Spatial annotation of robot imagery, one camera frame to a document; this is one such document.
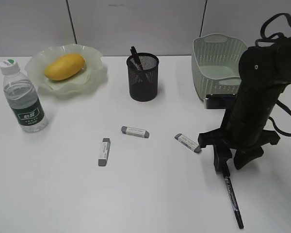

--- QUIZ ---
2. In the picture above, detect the grey white eraser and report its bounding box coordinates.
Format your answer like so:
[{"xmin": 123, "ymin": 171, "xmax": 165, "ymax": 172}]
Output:
[
  {"xmin": 98, "ymin": 138, "xmax": 111, "ymax": 166},
  {"xmin": 121, "ymin": 126, "xmax": 149, "ymax": 138},
  {"xmin": 174, "ymin": 133, "xmax": 202, "ymax": 153}
]

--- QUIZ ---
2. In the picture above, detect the translucent green wavy plate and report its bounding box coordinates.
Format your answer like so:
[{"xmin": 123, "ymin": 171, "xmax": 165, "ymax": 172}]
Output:
[{"xmin": 24, "ymin": 44, "xmax": 107, "ymax": 97}]

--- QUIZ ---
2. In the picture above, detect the grey white eraser left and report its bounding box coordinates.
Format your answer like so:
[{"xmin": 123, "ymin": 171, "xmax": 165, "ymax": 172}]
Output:
[{"xmin": 98, "ymin": 138, "xmax": 111, "ymax": 166}]

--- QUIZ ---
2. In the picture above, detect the light green plastic basket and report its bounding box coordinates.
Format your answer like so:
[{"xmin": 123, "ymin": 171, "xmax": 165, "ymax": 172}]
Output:
[{"xmin": 191, "ymin": 33, "xmax": 247, "ymax": 100}]

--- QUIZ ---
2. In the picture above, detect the clear water bottle green label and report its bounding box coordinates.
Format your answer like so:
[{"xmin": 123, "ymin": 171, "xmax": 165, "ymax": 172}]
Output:
[{"xmin": 0, "ymin": 59, "xmax": 48, "ymax": 133}]

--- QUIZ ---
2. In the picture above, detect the black wall cable right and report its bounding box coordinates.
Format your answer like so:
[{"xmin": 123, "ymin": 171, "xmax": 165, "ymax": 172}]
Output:
[{"xmin": 198, "ymin": 0, "xmax": 208, "ymax": 37}]

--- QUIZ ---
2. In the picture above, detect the yellow mango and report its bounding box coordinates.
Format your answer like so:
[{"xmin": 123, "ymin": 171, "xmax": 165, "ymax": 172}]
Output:
[{"xmin": 44, "ymin": 53, "xmax": 85, "ymax": 81}]

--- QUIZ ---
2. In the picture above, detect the grey white eraser middle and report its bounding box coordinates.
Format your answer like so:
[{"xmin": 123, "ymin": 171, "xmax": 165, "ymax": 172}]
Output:
[{"xmin": 121, "ymin": 126, "xmax": 149, "ymax": 138}]

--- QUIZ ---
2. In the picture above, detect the black mesh pen holder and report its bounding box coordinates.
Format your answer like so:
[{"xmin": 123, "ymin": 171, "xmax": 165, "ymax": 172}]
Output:
[{"xmin": 127, "ymin": 52, "xmax": 159, "ymax": 102}]

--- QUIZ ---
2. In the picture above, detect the black marker pen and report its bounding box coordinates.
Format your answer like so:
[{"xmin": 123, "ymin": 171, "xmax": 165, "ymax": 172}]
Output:
[
  {"xmin": 222, "ymin": 165, "xmax": 244, "ymax": 229},
  {"xmin": 130, "ymin": 46, "xmax": 148, "ymax": 83}
]

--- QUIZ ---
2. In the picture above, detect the black wall cable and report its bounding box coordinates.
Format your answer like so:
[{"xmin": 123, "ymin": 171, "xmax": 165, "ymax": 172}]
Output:
[
  {"xmin": 198, "ymin": 0, "xmax": 208, "ymax": 37},
  {"xmin": 65, "ymin": 0, "xmax": 79, "ymax": 46}
]

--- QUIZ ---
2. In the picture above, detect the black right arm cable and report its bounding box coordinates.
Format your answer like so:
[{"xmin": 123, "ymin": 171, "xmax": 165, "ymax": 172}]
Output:
[{"xmin": 254, "ymin": 13, "xmax": 291, "ymax": 136}]

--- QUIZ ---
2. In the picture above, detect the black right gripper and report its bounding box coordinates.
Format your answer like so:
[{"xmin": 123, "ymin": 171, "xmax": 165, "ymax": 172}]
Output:
[{"xmin": 198, "ymin": 83, "xmax": 280, "ymax": 175}]

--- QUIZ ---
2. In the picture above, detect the black wall cable left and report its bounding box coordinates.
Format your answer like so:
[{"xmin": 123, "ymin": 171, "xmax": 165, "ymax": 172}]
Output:
[{"xmin": 65, "ymin": 0, "xmax": 79, "ymax": 46}]

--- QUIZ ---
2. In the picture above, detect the grey white eraser right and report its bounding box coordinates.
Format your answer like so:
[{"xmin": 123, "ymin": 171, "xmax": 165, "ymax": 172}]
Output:
[{"xmin": 174, "ymin": 133, "xmax": 202, "ymax": 153}]

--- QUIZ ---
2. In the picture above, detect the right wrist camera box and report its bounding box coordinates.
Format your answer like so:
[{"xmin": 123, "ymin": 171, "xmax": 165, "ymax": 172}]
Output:
[{"xmin": 203, "ymin": 94, "xmax": 236, "ymax": 109}]

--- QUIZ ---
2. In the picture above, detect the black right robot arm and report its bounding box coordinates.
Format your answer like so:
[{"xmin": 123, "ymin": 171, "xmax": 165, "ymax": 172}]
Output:
[{"xmin": 198, "ymin": 33, "xmax": 291, "ymax": 174}]

